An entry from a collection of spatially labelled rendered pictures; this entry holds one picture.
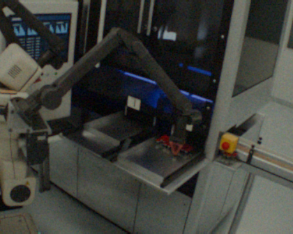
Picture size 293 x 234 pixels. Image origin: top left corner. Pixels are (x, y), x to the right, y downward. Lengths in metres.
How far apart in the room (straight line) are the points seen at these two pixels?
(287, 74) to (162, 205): 4.61
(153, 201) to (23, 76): 1.14
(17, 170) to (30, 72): 0.46
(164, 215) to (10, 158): 1.02
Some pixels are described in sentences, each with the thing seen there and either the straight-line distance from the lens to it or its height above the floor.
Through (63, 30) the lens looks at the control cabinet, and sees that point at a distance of 1.97.
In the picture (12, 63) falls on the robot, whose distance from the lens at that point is 1.33.
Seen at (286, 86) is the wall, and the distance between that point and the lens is 6.26.
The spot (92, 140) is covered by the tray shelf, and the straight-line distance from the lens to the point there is 1.73.
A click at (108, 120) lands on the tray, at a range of 1.97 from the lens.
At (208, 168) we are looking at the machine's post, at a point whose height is 0.83.
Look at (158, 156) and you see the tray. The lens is 1.65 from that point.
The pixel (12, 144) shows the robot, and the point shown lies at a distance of 1.50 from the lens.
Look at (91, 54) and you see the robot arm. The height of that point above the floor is 1.40.
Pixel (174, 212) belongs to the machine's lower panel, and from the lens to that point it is 2.00.
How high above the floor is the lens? 1.68
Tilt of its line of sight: 23 degrees down
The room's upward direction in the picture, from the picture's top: 8 degrees clockwise
